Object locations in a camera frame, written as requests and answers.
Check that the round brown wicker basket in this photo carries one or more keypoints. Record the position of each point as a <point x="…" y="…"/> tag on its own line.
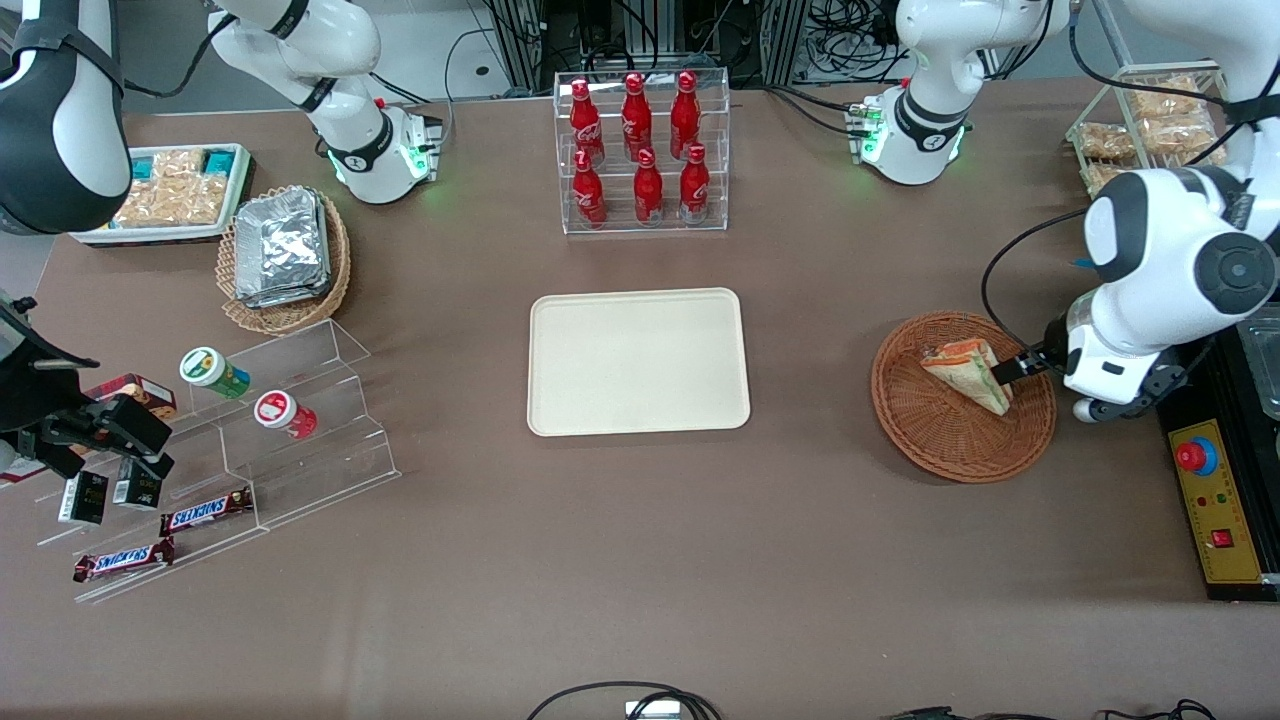
<point x="940" y="440"/>

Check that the clear snack shelf rack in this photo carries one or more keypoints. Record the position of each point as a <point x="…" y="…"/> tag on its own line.
<point x="1090" y="115"/>

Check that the triangle sandwich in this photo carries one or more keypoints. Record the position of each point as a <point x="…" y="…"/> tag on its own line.
<point x="965" y="372"/>

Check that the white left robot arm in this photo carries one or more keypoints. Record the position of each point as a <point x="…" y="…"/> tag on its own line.
<point x="1150" y="260"/>

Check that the oval tan wicker basket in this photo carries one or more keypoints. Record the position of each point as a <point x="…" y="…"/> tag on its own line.
<point x="290" y="315"/>

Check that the dark equipment rack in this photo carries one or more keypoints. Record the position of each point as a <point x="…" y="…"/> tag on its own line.
<point x="650" y="35"/>

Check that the metal container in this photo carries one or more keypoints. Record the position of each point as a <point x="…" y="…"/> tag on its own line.
<point x="1265" y="365"/>

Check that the clear acrylic bottle rack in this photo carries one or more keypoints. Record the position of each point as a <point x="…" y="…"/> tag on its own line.
<point x="640" y="225"/>

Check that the clear bag of crackers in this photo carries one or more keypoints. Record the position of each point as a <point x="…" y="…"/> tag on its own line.
<point x="175" y="195"/>

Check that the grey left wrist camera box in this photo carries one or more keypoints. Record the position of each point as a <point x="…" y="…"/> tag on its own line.
<point x="1140" y="395"/>

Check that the cream plastic tray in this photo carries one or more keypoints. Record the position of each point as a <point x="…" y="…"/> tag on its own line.
<point x="638" y="362"/>

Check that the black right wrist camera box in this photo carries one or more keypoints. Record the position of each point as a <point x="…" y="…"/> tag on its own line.
<point x="130" y="425"/>

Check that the Snickers chocolate bar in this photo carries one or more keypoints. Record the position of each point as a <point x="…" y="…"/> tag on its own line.
<point x="122" y="561"/>
<point x="205" y="512"/>

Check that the small black box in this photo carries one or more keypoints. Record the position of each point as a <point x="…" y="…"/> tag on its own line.
<point x="83" y="498"/>
<point x="137" y="488"/>

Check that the white snack tray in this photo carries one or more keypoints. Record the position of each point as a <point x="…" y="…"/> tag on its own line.
<point x="95" y="235"/>

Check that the red cola bottle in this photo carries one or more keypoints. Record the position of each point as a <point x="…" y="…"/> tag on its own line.
<point x="588" y="192"/>
<point x="685" y="115"/>
<point x="585" y="122"/>
<point x="694" y="186"/>
<point x="648" y="190"/>
<point x="636" y="118"/>

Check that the clear acrylic stepped stand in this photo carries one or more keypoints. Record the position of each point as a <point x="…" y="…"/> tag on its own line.
<point x="310" y="470"/>

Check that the bagged fried snack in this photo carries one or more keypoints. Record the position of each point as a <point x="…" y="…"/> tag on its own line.
<point x="1103" y="178"/>
<point x="1105" y="140"/>
<point x="1170" y="115"/>

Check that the red cup with white lid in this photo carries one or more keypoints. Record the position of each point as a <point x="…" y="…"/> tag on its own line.
<point x="282" y="413"/>

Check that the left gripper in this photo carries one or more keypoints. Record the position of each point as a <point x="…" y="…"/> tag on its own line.
<point x="1050" y="357"/>

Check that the small teal packet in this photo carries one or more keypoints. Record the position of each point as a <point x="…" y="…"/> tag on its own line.
<point x="143" y="170"/>
<point x="220" y="162"/>

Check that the red brown snack box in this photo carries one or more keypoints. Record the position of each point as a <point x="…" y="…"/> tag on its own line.
<point x="145" y="392"/>

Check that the silver foil pack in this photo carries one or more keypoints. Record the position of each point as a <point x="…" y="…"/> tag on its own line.
<point x="282" y="242"/>
<point x="295" y="298"/>

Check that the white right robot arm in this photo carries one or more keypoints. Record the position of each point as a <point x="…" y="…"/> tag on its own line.
<point x="60" y="120"/>

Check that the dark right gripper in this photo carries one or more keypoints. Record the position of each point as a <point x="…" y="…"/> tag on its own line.
<point x="38" y="398"/>

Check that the small grey device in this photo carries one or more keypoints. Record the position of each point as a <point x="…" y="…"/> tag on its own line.
<point x="652" y="710"/>

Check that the black box with yellow panel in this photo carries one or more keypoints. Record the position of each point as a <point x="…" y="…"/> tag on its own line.
<point x="1225" y="510"/>

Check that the green cup with white lid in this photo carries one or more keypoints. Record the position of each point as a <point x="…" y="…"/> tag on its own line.
<point x="212" y="370"/>

